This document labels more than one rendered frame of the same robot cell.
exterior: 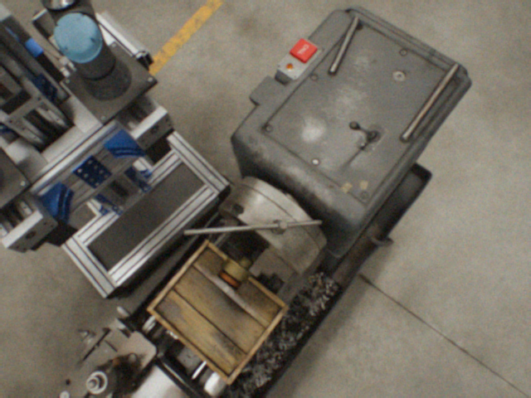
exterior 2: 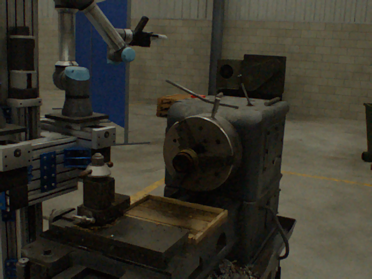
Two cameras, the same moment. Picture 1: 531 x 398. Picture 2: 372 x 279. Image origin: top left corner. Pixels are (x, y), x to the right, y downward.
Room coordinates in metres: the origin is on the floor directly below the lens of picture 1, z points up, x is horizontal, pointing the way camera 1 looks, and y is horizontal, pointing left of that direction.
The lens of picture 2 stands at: (-1.27, 0.74, 1.49)
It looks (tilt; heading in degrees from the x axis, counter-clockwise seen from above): 12 degrees down; 337
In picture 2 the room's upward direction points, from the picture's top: 3 degrees clockwise
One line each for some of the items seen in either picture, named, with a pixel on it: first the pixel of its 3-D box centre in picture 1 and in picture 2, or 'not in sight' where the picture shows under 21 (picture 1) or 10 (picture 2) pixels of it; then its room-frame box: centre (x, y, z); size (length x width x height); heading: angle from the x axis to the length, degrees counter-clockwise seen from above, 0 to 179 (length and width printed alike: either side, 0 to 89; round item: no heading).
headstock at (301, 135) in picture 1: (343, 133); (229, 140); (0.58, -0.28, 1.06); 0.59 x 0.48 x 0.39; 132
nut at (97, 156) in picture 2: (94, 383); (97, 158); (-0.04, 0.50, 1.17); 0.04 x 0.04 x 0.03
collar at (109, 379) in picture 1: (99, 381); (97, 169); (-0.04, 0.50, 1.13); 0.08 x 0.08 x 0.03
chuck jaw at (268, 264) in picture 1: (277, 269); (214, 159); (0.18, 0.00, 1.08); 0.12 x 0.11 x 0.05; 42
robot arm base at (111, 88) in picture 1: (102, 70); (77, 104); (0.85, 0.43, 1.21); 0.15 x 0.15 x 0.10
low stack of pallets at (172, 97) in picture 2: not in sight; (182, 106); (7.93, -3.05, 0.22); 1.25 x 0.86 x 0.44; 136
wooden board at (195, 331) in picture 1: (218, 308); (168, 218); (0.11, 0.21, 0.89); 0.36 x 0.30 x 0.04; 42
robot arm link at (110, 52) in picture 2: not in sight; (115, 54); (1.03, 0.20, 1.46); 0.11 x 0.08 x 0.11; 14
